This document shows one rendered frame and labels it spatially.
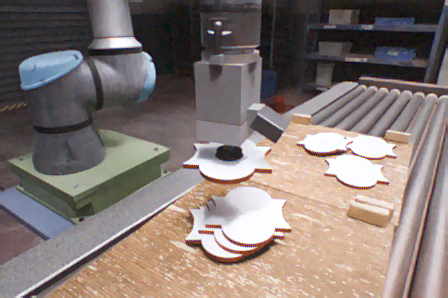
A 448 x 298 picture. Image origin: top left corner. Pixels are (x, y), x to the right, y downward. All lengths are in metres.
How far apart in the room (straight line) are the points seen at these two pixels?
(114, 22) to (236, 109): 0.41
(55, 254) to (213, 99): 0.34
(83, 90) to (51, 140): 0.12
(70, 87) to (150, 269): 0.39
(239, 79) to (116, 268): 0.30
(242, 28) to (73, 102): 0.41
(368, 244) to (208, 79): 0.34
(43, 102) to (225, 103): 0.40
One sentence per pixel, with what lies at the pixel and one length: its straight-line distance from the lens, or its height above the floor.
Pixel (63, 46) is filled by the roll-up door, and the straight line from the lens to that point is 5.54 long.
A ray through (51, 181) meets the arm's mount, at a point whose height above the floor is 0.95.
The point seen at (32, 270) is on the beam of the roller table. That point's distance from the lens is 0.54.
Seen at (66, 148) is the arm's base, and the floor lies 1.00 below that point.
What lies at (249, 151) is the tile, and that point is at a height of 1.06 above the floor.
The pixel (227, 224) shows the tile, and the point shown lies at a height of 0.97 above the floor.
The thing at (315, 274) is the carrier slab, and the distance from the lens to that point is 0.45.
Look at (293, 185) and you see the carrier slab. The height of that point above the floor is 0.94.
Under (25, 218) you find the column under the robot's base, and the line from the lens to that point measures 0.75.
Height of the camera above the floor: 1.25
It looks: 24 degrees down
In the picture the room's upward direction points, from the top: straight up
